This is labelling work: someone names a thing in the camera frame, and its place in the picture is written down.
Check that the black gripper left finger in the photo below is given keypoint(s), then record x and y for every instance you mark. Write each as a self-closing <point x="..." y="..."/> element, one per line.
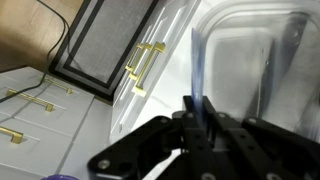
<point x="139" y="152"/>

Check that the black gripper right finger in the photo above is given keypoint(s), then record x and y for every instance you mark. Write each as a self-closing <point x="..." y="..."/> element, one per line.
<point x="260" y="150"/>

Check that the clear plastic bowl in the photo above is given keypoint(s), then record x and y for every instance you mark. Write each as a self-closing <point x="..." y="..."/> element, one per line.
<point x="262" y="59"/>

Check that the light blue plastic lid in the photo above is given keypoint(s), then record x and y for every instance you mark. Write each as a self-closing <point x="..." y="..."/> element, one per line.
<point x="197" y="77"/>

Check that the white island cabinet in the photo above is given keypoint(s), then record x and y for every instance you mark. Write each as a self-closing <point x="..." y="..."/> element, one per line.
<point x="60" y="141"/>

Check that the white counter base cabinet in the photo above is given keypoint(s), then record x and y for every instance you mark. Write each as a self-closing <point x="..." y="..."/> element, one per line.
<point x="147" y="60"/>

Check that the grey black-bordered floor mat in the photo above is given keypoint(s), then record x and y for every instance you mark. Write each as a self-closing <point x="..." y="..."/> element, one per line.
<point x="100" y="39"/>

